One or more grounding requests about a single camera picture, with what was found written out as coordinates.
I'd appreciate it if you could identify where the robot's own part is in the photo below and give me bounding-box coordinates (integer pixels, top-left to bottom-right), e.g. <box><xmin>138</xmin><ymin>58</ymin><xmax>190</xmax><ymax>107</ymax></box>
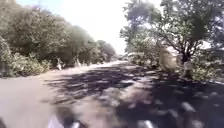
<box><xmin>138</xmin><ymin>119</ymin><xmax>155</xmax><ymax>128</ymax></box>
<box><xmin>70</xmin><ymin>121</ymin><xmax>81</xmax><ymax>128</ymax></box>

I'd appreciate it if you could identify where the row of trees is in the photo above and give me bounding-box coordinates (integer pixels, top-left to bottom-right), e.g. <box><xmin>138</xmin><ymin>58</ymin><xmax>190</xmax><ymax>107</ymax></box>
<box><xmin>0</xmin><ymin>0</ymin><xmax>118</xmax><ymax>78</ymax></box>

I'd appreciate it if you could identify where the large tree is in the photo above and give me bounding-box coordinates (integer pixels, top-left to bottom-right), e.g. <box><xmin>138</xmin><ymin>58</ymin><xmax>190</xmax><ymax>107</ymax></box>
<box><xmin>119</xmin><ymin>0</ymin><xmax>224</xmax><ymax>81</ymax></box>

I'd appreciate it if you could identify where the grey asphalt road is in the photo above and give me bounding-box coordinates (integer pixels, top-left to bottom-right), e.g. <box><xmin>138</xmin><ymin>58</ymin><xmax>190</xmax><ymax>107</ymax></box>
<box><xmin>0</xmin><ymin>60</ymin><xmax>224</xmax><ymax>128</ymax></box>

